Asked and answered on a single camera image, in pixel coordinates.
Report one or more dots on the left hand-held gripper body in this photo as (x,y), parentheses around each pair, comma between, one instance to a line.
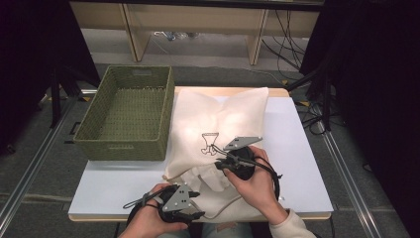
(178,201)

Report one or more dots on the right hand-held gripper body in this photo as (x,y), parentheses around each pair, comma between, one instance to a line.
(245,163)

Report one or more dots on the cream laundry bag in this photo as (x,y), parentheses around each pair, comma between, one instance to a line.
(224,115)

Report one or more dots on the green woven basket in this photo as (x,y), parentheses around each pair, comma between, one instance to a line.
(128,115)

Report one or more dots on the person's right hand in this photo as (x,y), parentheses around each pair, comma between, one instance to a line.
(261,191)

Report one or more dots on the person's left hand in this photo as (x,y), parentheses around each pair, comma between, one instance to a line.
(145,223)

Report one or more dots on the person's right leg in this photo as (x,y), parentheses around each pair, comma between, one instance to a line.
(228,230)

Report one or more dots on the black metal stand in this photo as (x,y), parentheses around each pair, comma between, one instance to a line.
(326,99)
(55,105)

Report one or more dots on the wooden shelf unit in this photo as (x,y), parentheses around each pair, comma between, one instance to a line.
(198,20)

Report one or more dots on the black curtain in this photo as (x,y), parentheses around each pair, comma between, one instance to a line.
(29,66)
(376,99)

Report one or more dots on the aluminium floor rail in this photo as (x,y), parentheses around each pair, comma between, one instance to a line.
(350,185)
(29,173)

